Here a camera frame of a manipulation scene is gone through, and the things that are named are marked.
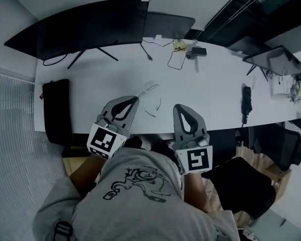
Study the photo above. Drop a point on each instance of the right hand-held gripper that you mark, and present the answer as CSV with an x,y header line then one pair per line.
x,y
197,159

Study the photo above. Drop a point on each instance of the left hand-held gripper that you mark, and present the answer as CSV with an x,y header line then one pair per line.
x,y
102,140

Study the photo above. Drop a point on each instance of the eyeglasses with thin frame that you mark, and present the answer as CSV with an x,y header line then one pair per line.
x,y
147,90

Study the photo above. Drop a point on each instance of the person's right forearm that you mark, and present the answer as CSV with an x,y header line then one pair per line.
x,y
195,192

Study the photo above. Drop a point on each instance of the person's left forearm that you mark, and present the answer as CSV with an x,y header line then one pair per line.
x,y
86,174

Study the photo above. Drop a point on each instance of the white power strip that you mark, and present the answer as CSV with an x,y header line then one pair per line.
x,y
199,64

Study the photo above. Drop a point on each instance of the black power strip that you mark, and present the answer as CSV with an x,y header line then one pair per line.
x,y
246,102

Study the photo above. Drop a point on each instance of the black padded sleeve bag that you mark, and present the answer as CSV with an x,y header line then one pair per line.
x,y
56,109

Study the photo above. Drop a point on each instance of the small round webcam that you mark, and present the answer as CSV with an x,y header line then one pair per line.
x,y
189,55

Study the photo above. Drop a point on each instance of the large cardboard box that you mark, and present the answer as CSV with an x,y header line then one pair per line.
x,y
71,166

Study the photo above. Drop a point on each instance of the black adapter box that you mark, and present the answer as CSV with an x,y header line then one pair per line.
x,y
199,51

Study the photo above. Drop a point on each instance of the white charger plug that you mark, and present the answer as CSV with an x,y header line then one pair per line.
x,y
158,37

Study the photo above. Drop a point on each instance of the black curved monitor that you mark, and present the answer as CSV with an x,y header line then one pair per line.
x,y
90,26

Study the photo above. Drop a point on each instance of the black mesh office chair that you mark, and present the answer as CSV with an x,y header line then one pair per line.
x,y
281,147

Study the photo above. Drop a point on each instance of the grey printed t-shirt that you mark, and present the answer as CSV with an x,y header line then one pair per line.
x,y
130,210

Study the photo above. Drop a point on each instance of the dark grey divider panel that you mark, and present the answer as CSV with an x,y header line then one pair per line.
x,y
168,25

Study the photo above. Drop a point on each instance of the small brown cardboard box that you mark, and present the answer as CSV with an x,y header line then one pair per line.
x,y
278,174

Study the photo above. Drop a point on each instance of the black flat monitor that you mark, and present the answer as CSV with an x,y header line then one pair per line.
x,y
271,59

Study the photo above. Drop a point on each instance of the grey window blinds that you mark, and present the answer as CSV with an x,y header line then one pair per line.
x,y
12,147

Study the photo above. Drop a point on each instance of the white flower bunch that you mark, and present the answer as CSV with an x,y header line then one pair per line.
x,y
298,93

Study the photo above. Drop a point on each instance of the dark glass cabinet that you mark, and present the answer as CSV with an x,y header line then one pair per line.
x,y
240,16

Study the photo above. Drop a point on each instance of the black pen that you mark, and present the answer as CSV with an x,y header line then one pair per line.
x,y
283,223

